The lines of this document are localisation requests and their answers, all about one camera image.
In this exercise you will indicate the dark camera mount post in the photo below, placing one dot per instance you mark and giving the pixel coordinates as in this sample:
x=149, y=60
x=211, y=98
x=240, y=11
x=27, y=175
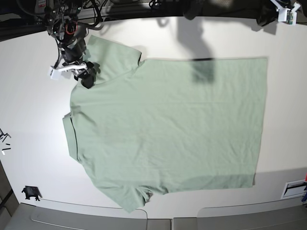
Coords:
x=192, y=8

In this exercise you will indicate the black clamp bracket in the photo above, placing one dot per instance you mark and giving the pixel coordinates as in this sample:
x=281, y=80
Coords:
x=32, y=191

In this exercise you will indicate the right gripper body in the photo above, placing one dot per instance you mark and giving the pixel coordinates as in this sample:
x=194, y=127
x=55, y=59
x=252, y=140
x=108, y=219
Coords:
x=70, y=59

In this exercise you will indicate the black hex keys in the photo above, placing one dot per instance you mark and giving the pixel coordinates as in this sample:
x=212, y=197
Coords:
x=3, y=135

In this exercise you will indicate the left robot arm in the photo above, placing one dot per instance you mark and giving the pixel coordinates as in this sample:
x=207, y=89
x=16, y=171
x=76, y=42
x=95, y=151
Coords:
x=272, y=10

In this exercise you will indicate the light green T-shirt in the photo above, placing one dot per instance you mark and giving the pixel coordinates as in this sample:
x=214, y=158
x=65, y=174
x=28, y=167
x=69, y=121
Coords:
x=159, y=126

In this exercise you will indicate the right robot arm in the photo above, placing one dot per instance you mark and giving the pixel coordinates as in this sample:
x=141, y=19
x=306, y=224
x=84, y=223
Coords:
x=69, y=34

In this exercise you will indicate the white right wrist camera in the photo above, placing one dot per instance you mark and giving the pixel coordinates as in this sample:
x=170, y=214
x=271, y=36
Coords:
x=66, y=71

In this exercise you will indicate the grey chair right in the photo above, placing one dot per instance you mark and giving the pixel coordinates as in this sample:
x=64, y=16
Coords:
x=288, y=214

